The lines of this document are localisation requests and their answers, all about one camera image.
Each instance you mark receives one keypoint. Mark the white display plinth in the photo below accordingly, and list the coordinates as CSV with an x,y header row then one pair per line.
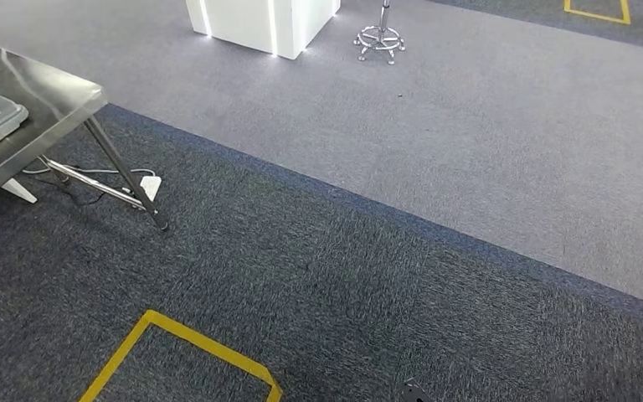
x,y
244,22

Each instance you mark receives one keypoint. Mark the white power strip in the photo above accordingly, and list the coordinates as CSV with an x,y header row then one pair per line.
x,y
150,186

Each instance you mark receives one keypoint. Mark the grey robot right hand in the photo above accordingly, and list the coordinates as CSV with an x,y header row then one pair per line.
x,y
413,394

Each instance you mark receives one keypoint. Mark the stool with chrome base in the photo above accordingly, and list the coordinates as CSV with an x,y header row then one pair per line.
x,y
380,39

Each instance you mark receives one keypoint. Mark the stainless steel table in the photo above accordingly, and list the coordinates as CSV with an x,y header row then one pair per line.
x,y
49,100

